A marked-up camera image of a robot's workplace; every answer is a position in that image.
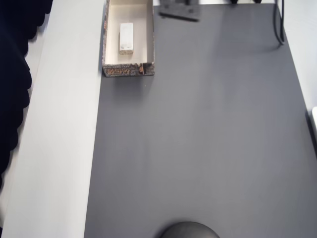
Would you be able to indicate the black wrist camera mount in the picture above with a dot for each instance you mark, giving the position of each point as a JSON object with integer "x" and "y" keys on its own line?
{"x": 178, "y": 10}

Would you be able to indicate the grey desk mat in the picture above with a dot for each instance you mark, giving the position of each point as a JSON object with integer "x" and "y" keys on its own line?
{"x": 198, "y": 136}

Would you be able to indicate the small white block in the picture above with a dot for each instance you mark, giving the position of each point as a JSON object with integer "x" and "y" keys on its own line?
{"x": 126, "y": 38}

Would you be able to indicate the dark blue curtain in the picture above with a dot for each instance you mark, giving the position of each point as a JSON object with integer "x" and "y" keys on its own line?
{"x": 12, "y": 86}

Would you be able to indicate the black table clamp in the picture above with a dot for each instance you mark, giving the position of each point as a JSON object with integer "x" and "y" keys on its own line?
{"x": 234, "y": 1}
{"x": 257, "y": 1}

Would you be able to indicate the black camera stand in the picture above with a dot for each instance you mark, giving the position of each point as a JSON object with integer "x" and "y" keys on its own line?
{"x": 189, "y": 230}

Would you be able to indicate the patterned cardboard box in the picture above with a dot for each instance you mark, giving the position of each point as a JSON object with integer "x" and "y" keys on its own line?
{"x": 123, "y": 70}

